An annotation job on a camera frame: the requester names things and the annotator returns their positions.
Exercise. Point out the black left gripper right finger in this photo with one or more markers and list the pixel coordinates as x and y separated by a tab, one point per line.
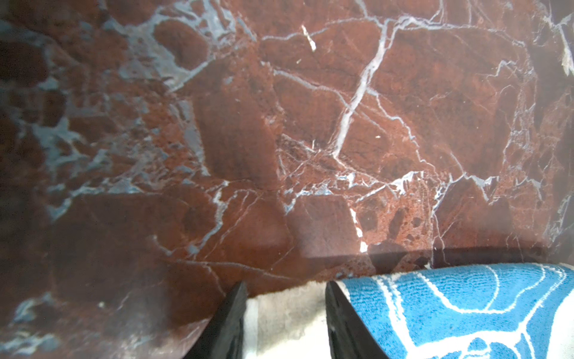
349	337

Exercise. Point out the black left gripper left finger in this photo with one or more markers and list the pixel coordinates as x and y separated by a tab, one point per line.
223	337

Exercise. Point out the blue cream Doraemon towel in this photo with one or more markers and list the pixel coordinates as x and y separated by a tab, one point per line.
514	310

